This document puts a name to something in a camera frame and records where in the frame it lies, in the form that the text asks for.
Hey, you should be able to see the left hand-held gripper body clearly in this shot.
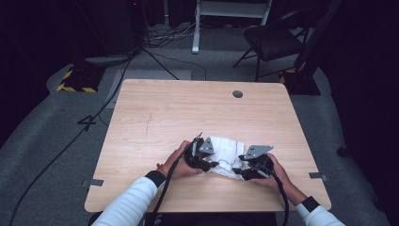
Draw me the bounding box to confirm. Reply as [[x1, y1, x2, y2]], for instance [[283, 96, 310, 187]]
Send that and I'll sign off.
[[183, 131, 216, 168]]

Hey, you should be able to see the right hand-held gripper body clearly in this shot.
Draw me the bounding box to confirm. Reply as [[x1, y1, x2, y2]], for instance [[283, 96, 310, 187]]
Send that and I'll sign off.
[[244, 144, 275, 180]]

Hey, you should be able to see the white cloth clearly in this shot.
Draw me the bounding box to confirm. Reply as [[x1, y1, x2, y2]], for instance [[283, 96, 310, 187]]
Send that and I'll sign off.
[[204, 135, 249, 181]]

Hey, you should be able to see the person's right hand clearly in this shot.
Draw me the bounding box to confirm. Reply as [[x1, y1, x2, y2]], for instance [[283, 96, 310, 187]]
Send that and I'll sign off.
[[250, 153, 295, 193]]

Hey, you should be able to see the person's left hand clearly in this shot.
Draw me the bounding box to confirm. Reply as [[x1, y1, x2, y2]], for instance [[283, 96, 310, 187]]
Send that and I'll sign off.
[[156, 139, 205, 180]]

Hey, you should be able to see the person's dark lap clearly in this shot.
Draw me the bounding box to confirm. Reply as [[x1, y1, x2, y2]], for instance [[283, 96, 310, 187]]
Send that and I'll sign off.
[[144, 212, 278, 226]]

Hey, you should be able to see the grey tape strip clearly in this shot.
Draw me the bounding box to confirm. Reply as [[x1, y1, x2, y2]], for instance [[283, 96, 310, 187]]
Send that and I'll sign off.
[[308, 171, 329, 183], [80, 178, 105, 188]]

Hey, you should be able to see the small black floor object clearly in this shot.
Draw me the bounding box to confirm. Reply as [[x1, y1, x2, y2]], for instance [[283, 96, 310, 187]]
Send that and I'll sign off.
[[336, 143, 350, 158]]

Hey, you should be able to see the black stand with striped base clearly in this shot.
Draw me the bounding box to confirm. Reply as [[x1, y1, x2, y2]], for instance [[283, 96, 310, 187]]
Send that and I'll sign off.
[[278, 0, 345, 96], [56, 60, 106, 94]]

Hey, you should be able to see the black folding chair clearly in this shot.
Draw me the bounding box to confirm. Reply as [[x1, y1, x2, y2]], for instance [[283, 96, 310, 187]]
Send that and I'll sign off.
[[231, 8, 315, 83]]

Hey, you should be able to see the black equipment cabinet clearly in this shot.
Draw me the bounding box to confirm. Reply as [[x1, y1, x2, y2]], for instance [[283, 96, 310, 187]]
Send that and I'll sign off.
[[74, 0, 147, 59]]

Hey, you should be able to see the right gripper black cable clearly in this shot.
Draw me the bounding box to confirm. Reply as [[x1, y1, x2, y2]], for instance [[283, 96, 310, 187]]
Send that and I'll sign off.
[[266, 169, 291, 226]]

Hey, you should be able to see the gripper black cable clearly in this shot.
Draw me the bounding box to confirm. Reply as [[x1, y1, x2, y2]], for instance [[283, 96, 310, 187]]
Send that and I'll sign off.
[[150, 135, 197, 226], [266, 169, 291, 226]]

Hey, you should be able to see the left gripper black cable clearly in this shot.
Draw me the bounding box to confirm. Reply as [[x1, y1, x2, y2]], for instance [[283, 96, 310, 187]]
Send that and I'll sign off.
[[150, 135, 197, 226]]

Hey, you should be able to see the thin black floor cable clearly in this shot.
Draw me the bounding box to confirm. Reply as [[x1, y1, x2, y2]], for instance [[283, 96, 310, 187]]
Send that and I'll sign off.
[[150, 51, 208, 81]]

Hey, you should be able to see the bundle of floor cables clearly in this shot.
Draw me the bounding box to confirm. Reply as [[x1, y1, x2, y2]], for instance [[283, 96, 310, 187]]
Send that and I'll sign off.
[[143, 21, 202, 50]]

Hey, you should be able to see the long black floor cable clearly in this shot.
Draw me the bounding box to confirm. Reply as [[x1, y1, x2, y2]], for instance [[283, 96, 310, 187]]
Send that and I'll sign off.
[[8, 56, 135, 226]]

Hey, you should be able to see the white metal desk frame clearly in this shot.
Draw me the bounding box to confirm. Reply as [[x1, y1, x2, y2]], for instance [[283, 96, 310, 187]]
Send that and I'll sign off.
[[191, 0, 274, 56]]

